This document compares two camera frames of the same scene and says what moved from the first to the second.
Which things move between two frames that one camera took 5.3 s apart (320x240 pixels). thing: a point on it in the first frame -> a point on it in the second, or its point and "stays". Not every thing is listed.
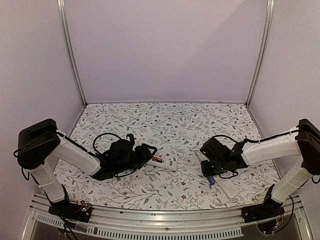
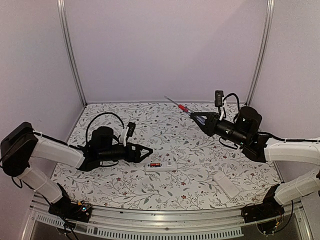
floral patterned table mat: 176,132 stays
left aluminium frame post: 62,20 stays
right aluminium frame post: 270,11 stays
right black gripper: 205,171 -> 212,119
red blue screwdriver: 210,179 -> 200,119
